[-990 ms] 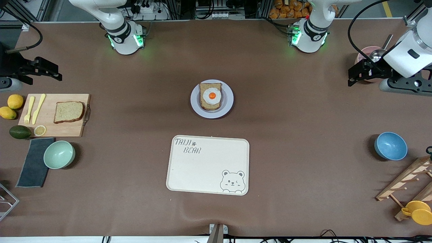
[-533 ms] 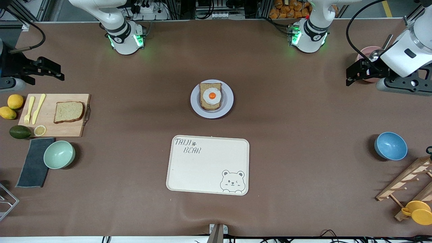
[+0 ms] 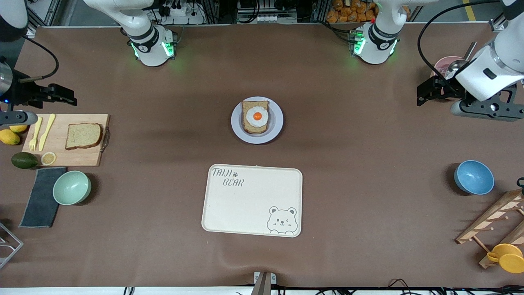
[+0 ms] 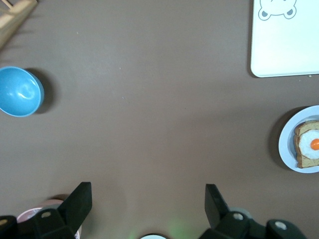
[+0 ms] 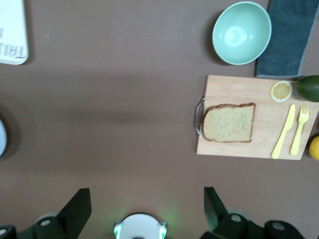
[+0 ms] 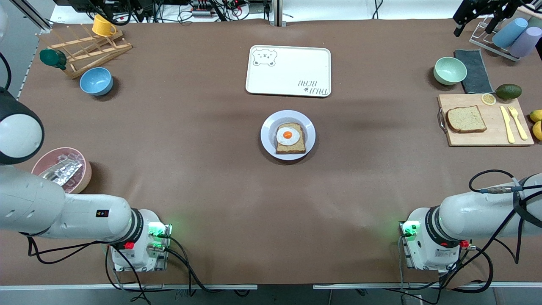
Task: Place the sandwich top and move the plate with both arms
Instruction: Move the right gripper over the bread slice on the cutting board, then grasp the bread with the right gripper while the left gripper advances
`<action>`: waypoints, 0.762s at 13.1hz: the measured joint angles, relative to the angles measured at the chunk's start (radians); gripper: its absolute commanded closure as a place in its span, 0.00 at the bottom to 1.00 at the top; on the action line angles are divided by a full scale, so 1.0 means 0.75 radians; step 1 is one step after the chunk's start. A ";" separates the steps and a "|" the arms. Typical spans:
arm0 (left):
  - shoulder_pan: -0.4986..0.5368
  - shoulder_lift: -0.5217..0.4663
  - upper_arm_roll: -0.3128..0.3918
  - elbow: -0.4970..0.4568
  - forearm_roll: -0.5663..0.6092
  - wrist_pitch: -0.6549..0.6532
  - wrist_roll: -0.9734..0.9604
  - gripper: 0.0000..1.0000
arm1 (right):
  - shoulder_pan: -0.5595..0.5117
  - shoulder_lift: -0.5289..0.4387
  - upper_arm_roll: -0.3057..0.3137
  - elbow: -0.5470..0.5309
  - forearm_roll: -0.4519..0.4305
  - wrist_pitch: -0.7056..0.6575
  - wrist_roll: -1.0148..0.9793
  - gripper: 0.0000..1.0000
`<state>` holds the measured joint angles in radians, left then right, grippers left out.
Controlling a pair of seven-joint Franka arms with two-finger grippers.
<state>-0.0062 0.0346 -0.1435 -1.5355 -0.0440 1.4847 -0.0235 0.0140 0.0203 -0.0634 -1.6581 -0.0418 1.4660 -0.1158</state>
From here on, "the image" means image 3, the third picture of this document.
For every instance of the small black object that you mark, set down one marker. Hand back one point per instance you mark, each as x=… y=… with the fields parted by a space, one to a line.
x=520 y=182

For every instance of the wooden peg rack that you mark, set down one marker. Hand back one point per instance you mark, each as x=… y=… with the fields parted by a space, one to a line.
x=487 y=221

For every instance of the mint green bowl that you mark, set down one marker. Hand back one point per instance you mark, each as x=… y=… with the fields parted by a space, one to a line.
x=71 y=187

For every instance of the wooden cutting board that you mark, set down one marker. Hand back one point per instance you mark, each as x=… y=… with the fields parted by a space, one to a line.
x=82 y=157

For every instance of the plain brown bread slice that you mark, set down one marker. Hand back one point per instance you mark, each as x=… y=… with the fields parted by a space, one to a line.
x=84 y=136

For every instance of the pink bowl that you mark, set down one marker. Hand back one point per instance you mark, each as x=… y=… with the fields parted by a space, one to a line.
x=442 y=63

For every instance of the metal scoop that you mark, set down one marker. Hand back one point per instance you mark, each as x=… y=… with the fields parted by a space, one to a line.
x=456 y=67

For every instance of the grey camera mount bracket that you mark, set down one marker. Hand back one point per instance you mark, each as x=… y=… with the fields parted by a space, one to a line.
x=264 y=282

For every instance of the cream bear print tray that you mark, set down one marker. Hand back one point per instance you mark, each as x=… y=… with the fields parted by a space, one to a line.
x=245 y=209

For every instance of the lavender round plate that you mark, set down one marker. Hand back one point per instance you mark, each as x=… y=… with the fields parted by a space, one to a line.
x=276 y=123

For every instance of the brown bread slice under egg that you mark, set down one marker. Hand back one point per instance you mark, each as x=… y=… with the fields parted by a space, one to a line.
x=249 y=129

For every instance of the yellow plastic fork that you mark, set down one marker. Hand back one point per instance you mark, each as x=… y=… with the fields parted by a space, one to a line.
x=35 y=137

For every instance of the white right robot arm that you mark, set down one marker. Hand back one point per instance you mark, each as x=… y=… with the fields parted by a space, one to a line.
x=151 y=53

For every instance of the halved lemon slice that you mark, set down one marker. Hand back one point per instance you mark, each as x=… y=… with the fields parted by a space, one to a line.
x=48 y=158

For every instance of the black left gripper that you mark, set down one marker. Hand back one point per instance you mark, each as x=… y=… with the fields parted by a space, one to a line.
x=445 y=91

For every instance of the orange snack packets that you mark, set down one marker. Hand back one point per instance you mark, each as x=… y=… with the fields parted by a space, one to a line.
x=348 y=12

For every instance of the white power strip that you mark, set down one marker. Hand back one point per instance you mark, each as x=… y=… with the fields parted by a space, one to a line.
x=180 y=10

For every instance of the yellow cup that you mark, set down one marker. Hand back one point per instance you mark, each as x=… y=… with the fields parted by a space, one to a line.
x=509 y=258

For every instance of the blue bowl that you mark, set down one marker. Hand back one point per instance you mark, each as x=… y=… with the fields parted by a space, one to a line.
x=474 y=178

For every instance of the yellow plastic knife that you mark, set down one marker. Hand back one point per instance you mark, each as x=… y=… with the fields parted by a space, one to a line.
x=46 y=133

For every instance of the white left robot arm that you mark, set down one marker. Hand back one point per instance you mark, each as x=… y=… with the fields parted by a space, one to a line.
x=501 y=61

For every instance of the yellow lemon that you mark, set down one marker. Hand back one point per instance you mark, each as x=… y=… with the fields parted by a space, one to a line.
x=9 y=137
x=18 y=128

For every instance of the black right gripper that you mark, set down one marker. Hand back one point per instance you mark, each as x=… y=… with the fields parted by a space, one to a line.
x=25 y=92

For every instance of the dark grey cloth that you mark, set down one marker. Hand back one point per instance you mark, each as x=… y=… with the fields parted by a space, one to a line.
x=41 y=205

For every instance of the green avocado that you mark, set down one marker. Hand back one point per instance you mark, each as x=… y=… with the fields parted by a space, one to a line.
x=24 y=160

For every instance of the fried egg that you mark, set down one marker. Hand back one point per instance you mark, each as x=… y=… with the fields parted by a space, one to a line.
x=257 y=116

